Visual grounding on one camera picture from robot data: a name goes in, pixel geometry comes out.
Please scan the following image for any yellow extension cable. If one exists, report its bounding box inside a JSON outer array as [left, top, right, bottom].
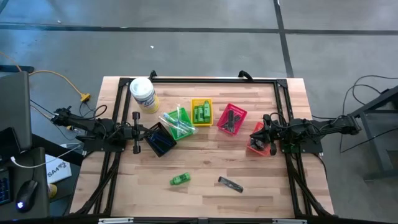
[[0, 50, 92, 103]]

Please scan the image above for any black floor bar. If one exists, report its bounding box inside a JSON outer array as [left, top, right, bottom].
[[0, 64, 35, 74]]

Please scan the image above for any white cable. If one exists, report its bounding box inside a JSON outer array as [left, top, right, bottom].
[[10, 144, 82, 169]]

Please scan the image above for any red plastic basket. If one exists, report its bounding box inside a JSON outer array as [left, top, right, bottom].
[[216, 103, 249, 136]]

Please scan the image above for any white printed paper box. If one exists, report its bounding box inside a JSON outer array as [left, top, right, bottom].
[[44, 153, 73, 185]]

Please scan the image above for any dark grey monitor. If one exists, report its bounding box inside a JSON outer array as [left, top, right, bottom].
[[0, 70, 33, 151]]

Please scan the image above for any black metal desk frame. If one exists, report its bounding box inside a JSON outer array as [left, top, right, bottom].
[[341, 84, 398, 182]]

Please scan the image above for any green plastic basket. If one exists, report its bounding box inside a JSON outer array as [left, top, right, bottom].
[[161, 106, 199, 141]]

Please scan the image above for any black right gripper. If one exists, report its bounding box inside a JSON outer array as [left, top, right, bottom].
[[249, 113, 292, 157]]

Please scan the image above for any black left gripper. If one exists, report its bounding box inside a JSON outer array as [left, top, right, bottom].
[[122, 111, 155, 155]]

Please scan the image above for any orange plastic basket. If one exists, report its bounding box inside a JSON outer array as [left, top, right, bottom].
[[246, 121, 272, 157]]

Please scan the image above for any black plastic basket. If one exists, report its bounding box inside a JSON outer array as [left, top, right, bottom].
[[144, 121, 178, 158]]

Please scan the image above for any small yellow object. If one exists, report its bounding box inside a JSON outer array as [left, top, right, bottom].
[[47, 183, 58, 200]]

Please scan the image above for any yellow plastic basket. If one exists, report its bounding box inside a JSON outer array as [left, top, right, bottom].
[[190, 98, 215, 128]]

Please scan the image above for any silver aluminium bracket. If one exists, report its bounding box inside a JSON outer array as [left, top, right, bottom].
[[98, 217, 135, 224], [271, 218, 308, 224]]

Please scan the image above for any dark side desk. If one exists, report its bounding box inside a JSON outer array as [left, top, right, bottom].
[[0, 146, 51, 220]]

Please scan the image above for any black keyboard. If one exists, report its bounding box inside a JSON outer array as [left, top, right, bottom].
[[0, 169, 14, 207]]

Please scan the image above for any black computer mouse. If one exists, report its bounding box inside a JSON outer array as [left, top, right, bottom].
[[15, 179, 40, 213]]

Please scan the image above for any Lysol wipes canister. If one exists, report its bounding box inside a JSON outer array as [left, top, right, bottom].
[[129, 77, 161, 114]]

